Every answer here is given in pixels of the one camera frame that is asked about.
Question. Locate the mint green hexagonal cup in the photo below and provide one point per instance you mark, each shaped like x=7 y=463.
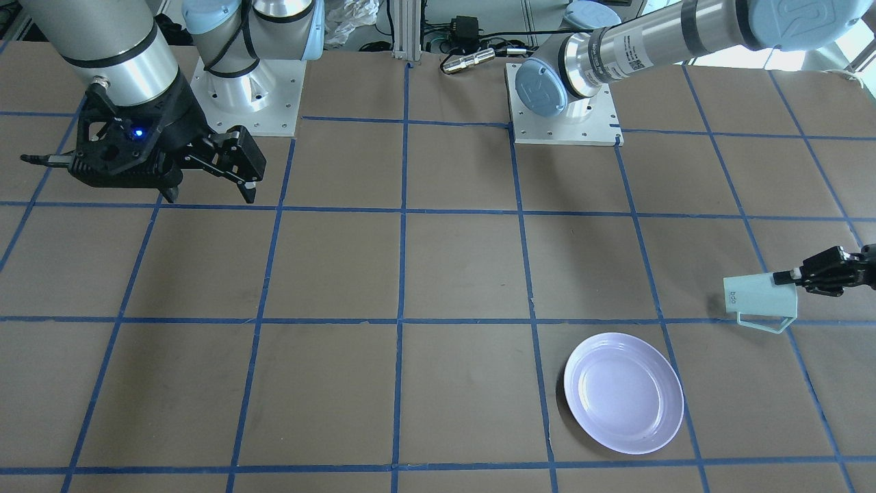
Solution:
x=758 y=302

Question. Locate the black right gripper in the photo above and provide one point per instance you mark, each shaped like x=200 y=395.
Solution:
x=179 y=125

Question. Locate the black power adapter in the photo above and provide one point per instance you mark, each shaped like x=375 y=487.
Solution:
x=464 y=29

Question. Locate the silver metal cylinder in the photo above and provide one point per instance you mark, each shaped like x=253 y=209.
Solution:
x=453 y=66

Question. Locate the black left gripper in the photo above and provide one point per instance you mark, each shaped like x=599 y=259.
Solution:
x=829 y=268

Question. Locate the lavender plate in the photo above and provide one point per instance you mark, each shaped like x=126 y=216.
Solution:
x=623 y=393

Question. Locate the aluminium frame post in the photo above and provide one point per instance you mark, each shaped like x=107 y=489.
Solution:
x=406 y=19

